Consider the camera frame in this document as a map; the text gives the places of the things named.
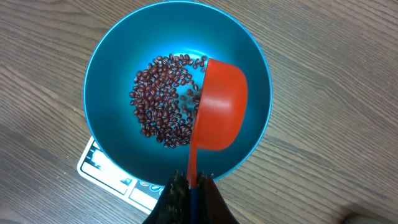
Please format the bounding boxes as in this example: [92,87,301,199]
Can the blue bowl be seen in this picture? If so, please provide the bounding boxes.
[83,1,272,185]

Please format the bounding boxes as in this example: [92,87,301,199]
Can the red beans in bowl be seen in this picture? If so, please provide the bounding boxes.
[129,54,208,148]

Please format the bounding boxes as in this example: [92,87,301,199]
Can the red measuring scoop blue handle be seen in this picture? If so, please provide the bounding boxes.
[187,58,248,223]

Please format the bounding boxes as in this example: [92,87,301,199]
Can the white digital kitchen scale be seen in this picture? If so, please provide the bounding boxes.
[76,138,164,214]

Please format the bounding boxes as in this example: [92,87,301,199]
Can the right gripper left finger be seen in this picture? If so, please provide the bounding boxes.
[143,170,189,224]

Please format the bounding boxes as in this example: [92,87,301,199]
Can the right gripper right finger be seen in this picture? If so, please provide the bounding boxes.
[197,173,239,224]

